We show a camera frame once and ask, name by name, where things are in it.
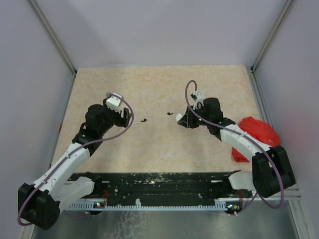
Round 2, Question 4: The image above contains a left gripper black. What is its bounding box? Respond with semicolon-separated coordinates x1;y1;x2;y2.
99;98;132;135

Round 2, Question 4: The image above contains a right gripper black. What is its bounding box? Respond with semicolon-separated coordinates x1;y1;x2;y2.
178;105;211;128

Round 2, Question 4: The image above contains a white earbud charging case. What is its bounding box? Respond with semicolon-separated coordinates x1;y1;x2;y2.
175;114;183;122

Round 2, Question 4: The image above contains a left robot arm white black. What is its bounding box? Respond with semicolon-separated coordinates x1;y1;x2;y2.
17;93;134;230

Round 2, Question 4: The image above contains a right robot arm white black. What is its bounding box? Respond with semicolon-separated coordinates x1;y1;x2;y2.
176;98;296;198

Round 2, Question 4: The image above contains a red cloth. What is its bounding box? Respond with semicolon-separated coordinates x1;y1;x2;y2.
238;117;281;147

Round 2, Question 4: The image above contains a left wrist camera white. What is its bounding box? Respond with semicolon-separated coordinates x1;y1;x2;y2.
105;93;124;113

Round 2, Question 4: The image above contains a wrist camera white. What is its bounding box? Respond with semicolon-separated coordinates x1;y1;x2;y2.
105;93;124;113
190;91;205;110

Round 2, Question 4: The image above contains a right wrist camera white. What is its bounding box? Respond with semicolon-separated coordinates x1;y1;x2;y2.
190;91;205;110

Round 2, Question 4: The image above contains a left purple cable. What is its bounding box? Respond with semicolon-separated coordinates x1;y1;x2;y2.
16;92;135;226

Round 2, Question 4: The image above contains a purple cable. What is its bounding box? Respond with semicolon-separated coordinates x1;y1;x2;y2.
16;92;135;226
184;80;286;209

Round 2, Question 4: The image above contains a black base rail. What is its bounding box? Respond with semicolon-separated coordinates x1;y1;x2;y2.
74;171;240;207

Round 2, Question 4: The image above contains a right aluminium frame post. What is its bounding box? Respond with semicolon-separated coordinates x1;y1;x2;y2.
250;0;296;73

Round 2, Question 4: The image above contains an aluminium frame post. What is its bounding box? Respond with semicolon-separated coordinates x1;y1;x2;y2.
250;0;296;73
27;0;77;75

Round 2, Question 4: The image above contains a white cable duct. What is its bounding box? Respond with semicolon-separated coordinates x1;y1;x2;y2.
65;199;240;211

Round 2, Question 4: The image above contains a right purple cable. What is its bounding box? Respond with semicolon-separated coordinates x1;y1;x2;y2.
184;80;286;209

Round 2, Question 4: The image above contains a left aluminium frame post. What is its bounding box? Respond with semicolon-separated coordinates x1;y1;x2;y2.
27;0;77;75

